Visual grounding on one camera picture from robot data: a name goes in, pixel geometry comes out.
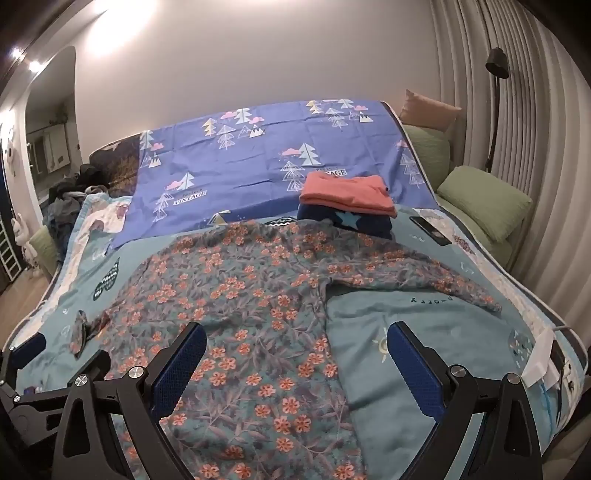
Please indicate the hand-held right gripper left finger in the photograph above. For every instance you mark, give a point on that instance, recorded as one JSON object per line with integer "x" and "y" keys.
{"x": 179, "y": 367}

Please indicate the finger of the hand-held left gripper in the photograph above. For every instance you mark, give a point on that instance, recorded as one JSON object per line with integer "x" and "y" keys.
{"x": 31, "y": 347}

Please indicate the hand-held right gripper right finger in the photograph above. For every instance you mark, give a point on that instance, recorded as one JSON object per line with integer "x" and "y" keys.
{"x": 415, "y": 374}

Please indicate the floral teal garment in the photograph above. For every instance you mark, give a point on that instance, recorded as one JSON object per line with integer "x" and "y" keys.
{"x": 240, "y": 314}

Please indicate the pile of dark clothes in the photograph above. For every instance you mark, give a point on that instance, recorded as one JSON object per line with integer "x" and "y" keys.
{"x": 69, "y": 191}

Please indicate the teal printed blanket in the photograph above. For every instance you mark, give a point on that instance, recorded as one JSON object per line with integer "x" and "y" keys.
{"x": 369, "y": 332}

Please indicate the white ladder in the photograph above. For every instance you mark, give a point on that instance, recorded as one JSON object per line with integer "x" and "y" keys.
{"x": 7, "y": 254}

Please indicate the green pillow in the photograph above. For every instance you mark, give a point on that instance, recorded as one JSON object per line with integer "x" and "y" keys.
{"x": 490, "y": 207}
{"x": 427, "y": 147}
{"x": 42, "y": 247}

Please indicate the white rabbit figure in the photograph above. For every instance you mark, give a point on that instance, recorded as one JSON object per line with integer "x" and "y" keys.
{"x": 23, "y": 237}

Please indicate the white charger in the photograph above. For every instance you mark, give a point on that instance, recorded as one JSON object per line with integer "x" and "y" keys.
{"x": 540, "y": 357}

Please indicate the black phone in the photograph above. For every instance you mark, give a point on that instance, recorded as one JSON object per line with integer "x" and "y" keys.
{"x": 430, "y": 229}

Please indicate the white printed quilt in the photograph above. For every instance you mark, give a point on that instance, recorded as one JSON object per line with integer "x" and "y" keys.
{"x": 104, "y": 217}

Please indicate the folded navy star garment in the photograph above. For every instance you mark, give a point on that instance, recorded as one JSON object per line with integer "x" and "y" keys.
{"x": 346, "y": 220}

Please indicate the folded coral garment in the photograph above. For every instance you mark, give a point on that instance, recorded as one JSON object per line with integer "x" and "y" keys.
{"x": 347, "y": 191}

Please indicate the dark brown blanket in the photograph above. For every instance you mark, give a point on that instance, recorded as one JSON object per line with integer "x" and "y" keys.
{"x": 115, "y": 164}

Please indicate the blue tree-print sheet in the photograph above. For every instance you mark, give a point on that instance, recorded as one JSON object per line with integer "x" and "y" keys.
{"x": 258, "y": 161}

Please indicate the grey curtain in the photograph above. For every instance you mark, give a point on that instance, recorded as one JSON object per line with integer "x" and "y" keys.
{"x": 531, "y": 147}

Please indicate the beige pillow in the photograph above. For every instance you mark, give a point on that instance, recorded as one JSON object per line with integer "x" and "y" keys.
{"x": 429, "y": 110}

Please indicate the black floor lamp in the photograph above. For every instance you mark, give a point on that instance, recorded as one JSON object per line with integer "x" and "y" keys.
{"x": 496, "y": 106}

